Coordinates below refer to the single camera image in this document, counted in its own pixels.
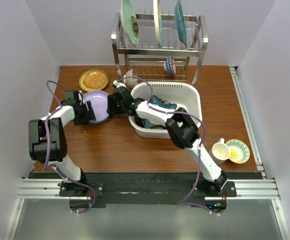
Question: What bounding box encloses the lavender plate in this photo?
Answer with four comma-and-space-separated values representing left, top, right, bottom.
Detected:
84, 90, 109, 121

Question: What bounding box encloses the blue star shaped dish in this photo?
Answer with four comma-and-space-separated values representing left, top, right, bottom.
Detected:
141, 94, 178, 129

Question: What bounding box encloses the white plastic bin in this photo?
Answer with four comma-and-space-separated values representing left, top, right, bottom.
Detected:
129, 81, 202, 139

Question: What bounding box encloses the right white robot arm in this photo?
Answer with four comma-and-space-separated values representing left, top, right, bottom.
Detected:
107, 86, 228, 197

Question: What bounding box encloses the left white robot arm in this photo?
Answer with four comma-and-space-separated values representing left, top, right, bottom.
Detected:
29, 90, 95, 196

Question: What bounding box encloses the blue dotted scalloped plate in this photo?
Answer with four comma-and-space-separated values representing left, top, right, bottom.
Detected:
88, 116, 109, 124

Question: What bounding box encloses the brown patterned bowl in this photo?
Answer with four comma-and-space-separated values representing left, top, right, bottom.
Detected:
123, 68, 138, 89

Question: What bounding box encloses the green leaf pattern plate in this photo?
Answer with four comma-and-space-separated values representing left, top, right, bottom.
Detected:
78, 68, 109, 93

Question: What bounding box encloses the steel dish rack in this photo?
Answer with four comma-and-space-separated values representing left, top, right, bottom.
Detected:
111, 13, 209, 85

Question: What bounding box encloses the blue zigzag bowl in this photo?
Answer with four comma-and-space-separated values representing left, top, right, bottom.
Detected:
163, 56, 176, 76

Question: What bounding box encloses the mint floral plate in rack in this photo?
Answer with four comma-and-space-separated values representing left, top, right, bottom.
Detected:
120, 0, 139, 46

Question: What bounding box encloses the cream rimmed plate in rack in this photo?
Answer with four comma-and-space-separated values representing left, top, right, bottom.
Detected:
153, 0, 162, 48

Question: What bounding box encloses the teal plate in rack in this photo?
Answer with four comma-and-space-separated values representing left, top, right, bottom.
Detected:
174, 0, 187, 48

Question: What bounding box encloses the white ceramic mug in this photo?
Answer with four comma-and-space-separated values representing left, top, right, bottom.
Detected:
208, 138, 231, 165

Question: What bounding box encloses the teal yellow patterned saucer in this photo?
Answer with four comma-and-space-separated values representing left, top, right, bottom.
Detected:
226, 139, 250, 164

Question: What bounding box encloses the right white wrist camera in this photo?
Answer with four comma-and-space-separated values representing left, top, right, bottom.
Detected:
113, 80, 126, 88

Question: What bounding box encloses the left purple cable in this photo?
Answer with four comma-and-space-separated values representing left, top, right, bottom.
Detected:
42, 80, 97, 215

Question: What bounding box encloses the purple cable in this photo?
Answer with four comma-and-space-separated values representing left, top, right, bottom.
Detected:
42, 80, 97, 215
117, 76, 223, 216

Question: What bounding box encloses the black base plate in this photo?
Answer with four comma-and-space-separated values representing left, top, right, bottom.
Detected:
57, 171, 263, 210

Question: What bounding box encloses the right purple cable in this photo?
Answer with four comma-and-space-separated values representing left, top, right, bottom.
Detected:
117, 76, 223, 216

